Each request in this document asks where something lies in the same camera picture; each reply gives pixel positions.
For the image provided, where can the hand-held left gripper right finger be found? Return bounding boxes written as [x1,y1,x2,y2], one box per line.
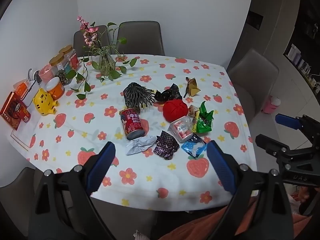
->
[206,140,293,240]

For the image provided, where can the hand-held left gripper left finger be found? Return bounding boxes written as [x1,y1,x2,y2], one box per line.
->
[29,141,117,240]

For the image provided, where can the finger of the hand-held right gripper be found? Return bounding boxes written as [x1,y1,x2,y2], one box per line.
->
[255,134,316,162]
[275,114,320,135]

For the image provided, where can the red milk can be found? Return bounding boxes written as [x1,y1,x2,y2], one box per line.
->
[120,108,146,141]

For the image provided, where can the pink bin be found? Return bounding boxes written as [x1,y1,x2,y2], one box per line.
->
[262,96,282,114]

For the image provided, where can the white counter cabinet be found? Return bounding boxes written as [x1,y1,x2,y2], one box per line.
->
[262,42,320,120]

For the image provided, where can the blue plastic wrapper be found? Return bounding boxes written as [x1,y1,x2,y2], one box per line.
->
[181,134,208,159]

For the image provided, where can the crumpled white wrapper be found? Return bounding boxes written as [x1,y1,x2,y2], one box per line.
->
[125,135,157,156]

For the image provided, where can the green snack wrapper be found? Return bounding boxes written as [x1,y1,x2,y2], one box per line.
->
[194,101,215,134]

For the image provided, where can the floral strawberry tablecloth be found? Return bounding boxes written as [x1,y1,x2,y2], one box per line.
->
[10,54,258,212]

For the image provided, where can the beige dining chair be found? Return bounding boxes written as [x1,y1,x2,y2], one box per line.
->
[226,48,280,127]

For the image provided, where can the clear plastic cup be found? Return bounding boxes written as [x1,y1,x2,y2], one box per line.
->
[169,116,194,144]

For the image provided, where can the dark glittery wrapper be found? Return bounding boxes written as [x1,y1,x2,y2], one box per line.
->
[153,130,180,161]

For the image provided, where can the person's orange pants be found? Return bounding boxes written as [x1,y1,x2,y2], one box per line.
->
[157,197,313,240]

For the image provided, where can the red round pouch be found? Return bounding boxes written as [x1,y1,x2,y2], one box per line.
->
[163,99,189,120]

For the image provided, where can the dark honeycomb packing paper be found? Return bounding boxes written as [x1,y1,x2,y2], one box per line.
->
[123,82,156,112]

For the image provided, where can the glass vase with plant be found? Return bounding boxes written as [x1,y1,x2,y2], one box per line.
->
[65,22,138,100]

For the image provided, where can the gold folded paper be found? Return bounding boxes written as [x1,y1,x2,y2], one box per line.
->
[184,77,200,98]

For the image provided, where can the yellow tiger figurine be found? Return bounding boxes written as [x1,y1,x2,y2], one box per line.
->
[33,87,59,116]

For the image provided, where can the orange tin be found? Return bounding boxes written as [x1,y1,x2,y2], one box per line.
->
[45,77,66,101]

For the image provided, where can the black crumpled wrapper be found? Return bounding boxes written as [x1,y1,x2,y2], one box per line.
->
[154,83,183,103]

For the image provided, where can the white box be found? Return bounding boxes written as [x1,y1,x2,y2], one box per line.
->
[22,79,42,106]

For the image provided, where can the red printed box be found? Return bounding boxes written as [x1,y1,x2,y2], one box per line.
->
[0,91,32,131]

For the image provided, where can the pink jar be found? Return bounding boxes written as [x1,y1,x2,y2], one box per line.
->
[38,64,57,83]

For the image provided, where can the clear jar with gold lid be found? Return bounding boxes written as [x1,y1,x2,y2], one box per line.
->
[49,54,70,86]
[59,45,82,71]

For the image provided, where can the small orange box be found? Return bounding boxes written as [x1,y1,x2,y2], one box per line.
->
[12,78,28,101]

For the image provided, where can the grey dining chair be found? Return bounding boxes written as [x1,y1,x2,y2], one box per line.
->
[116,21,166,56]
[73,25,112,57]

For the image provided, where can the pink flower branch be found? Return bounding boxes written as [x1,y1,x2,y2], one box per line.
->
[77,16,99,48]

